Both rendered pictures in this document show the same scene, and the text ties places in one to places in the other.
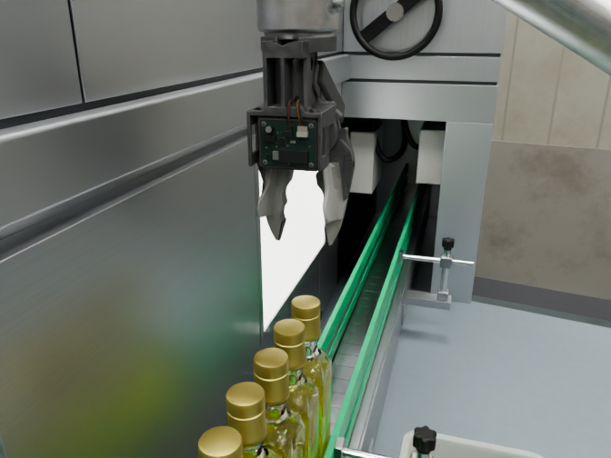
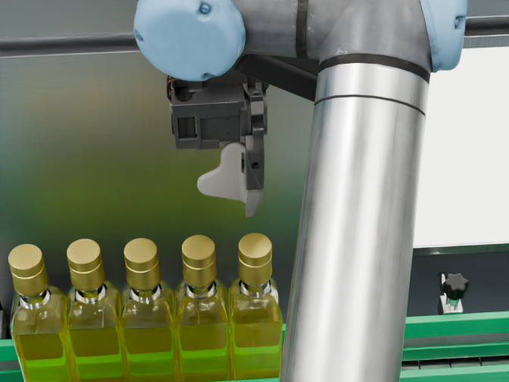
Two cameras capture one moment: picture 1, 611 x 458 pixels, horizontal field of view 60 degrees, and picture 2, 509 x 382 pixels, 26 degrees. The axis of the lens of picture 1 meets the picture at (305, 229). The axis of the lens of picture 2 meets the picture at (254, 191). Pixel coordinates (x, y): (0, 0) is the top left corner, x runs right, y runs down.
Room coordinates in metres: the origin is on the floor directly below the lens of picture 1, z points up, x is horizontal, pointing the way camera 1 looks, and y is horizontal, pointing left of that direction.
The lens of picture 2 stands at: (0.30, -0.68, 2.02)
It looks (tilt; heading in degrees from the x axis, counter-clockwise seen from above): 47 degrees down; 70
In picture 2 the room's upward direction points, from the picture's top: straight up
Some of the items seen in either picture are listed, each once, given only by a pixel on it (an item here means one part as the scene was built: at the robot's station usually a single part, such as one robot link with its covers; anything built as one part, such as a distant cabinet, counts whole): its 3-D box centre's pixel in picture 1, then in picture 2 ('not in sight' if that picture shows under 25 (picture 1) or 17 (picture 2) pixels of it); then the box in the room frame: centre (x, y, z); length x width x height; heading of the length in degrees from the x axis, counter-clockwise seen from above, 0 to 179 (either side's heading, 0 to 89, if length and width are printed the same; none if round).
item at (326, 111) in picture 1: (296, 103); (220, 73); (0.52, 0.01, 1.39); 0.09 x 0.08 x 0.12; 164
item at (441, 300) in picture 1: (433, 282); not in sight; (1.13, -0.30, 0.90); 0.17 x 0.05 x 0.23; 74
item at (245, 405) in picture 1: (245, 413); (85, 264); (0.38, 0.05, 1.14); 0.04 x 0.04 x 0.04
